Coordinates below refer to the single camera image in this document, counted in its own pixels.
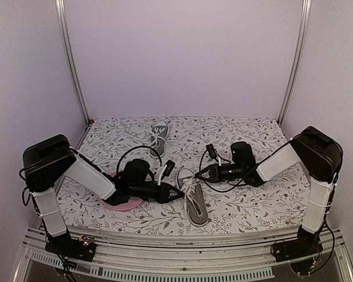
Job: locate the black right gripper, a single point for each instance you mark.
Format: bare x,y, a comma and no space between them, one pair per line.
214,174

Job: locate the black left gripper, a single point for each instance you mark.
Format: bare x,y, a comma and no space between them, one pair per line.
164,196

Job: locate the grey sneaker with red sole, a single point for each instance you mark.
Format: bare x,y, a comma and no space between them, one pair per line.
159,133

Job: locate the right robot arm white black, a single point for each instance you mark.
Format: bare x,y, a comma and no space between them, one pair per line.
321,158

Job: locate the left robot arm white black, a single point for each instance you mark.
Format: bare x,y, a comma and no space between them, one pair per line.
49,164

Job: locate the pink plastic plate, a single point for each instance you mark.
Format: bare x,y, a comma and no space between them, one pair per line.
121,202

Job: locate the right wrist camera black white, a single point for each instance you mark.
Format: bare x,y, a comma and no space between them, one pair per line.
213,153

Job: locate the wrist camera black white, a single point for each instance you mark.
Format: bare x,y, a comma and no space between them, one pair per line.
213,153
165,171

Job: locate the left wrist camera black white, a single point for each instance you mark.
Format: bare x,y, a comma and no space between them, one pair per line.
165,171

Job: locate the right aluminium frame post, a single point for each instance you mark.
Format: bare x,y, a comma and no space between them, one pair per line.
301,37

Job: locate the aluminium frame post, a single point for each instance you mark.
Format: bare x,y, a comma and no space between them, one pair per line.
67,45
301,37

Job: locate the aluminium front rail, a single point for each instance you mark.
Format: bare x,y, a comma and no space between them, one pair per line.
230,257

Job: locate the left aluminium frame post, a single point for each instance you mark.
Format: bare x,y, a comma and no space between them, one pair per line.
67,45

